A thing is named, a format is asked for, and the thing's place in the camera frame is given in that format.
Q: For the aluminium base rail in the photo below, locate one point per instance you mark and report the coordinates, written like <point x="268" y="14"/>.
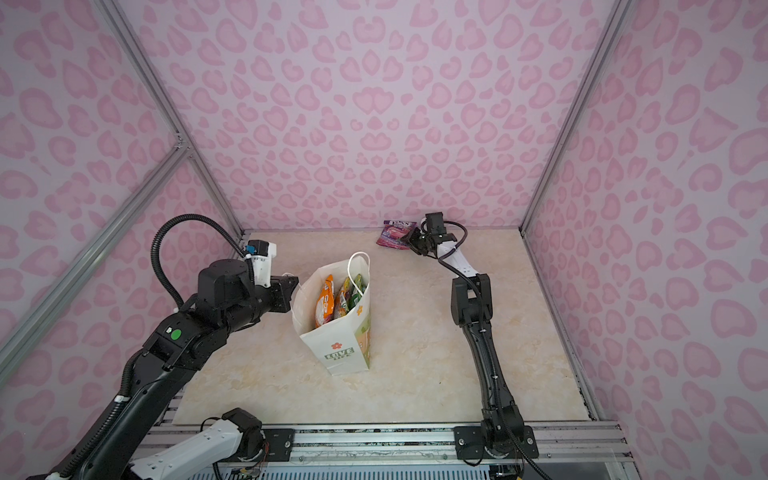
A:
<point x="556" y="449"/>

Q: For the aluminium corner frame post right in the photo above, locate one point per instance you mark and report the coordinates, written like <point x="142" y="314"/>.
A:
<point x="620" y="15"/>

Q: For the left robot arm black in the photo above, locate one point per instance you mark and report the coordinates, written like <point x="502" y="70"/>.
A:
<point x="228" y="300"/>

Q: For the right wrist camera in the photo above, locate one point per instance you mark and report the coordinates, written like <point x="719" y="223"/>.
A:
<point x="434" y="224"/>

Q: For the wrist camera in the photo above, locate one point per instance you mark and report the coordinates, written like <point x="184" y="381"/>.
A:
<point x="260" y="254"/>
<point x="434" y="224"/>

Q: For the aluminium corner frame post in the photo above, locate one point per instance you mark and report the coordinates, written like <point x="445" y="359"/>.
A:
<point x="117" y="21"/>
<point x="620" y="15"/>

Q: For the orange candy bag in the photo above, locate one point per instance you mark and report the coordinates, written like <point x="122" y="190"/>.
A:
<point x="325" y="304"/>
<point x="343" y="299"/>

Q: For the purple candy bag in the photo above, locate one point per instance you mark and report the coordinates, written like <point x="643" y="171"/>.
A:
<point x="395" y="234"/>

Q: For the green rainbow candy bag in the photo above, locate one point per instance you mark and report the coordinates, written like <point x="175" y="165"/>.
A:
<point x="358" y="290"/>

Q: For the aluminium diagonal frame bar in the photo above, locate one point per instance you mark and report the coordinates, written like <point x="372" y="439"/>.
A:
<point x="39" y="319"/>

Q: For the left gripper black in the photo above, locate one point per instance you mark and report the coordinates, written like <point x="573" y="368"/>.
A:
<point x="285" y="292"/>

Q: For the white paper bag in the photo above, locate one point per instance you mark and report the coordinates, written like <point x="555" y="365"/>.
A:
<point x="342" y="345"/>

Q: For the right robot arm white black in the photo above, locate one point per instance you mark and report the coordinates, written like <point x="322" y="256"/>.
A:
<point x="502" y="433"/>

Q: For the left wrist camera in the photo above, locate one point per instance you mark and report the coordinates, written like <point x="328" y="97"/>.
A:
<point x="260" y="254"/>

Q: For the aluminium corner frame post left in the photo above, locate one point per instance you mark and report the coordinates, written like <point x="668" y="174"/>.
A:
<point x="117" y="21"/>

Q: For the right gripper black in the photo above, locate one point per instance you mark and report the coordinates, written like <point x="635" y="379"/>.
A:
<point x="422" y="240"/>

